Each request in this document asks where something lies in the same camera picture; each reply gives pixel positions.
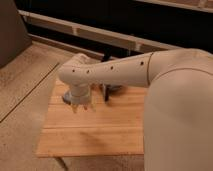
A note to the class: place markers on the wooden table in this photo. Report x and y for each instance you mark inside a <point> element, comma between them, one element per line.
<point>114,127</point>

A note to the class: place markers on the dark cabinet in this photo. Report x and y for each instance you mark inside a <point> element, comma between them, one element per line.
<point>14,38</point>

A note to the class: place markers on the blue sponge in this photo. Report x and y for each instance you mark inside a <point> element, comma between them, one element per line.
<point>66,98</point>

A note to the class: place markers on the white railing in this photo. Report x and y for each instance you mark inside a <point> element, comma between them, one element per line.
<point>95,34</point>

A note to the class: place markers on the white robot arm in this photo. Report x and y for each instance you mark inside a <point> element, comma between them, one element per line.
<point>178,107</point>

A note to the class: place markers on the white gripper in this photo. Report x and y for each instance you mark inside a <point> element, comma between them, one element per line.
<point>81,95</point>

